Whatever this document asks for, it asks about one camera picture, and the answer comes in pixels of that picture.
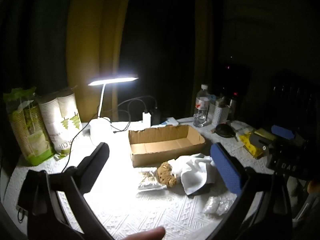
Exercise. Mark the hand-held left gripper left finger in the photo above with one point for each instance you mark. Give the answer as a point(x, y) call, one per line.
point(93, 165)

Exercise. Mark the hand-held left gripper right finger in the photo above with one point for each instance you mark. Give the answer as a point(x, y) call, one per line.
point(226, 170)

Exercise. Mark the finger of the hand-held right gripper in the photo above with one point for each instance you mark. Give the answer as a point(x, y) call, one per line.
point(261, 146)
point(282, 131)

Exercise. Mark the white cloth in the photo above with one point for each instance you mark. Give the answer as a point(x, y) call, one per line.
point(195, 172)

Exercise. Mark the small clear plastic bag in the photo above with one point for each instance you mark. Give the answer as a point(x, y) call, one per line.
point(216, 206)

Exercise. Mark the cotton swab bag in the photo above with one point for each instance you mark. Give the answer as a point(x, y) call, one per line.
point(148, 181)

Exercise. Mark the brown plush toy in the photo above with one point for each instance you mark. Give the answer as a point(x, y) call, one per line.
point(166, 175)

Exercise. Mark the cardboard box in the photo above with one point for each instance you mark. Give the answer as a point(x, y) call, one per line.
point(155, 147)

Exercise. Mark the person's right hand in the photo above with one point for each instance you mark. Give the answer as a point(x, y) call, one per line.
point(314, 187)

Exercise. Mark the yellow packet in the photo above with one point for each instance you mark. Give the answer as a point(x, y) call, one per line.
point(250, 142)

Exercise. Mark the white desk lamp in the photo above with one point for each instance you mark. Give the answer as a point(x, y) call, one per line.
point(100, 130)

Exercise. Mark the black round case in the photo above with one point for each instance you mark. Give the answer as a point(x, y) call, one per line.
point(224, 131)

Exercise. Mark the white perforated container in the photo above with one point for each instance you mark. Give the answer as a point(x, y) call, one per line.
point(219, 115)

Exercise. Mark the tree print paper cup pack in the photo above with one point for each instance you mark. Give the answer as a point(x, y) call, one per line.
point(53, 120)

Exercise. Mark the green paper cup pack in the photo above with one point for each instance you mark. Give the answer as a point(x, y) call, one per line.
point(32, 135)

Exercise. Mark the white charger plug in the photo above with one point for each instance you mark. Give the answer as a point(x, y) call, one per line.
point(146, 120)

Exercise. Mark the clear plastic water bottle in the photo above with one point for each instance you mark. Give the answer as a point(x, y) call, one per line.
point(201, 105)

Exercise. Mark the dark appliance with red light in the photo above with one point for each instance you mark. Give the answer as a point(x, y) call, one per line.
point(232, 80)

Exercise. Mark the white patterned tablecloth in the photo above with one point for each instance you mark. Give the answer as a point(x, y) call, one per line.
point(150, 212)

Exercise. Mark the black power adapter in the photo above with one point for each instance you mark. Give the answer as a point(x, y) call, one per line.
point(156, 117)

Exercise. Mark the yellow curtain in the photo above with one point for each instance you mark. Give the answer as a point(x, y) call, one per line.
point(95, 42)

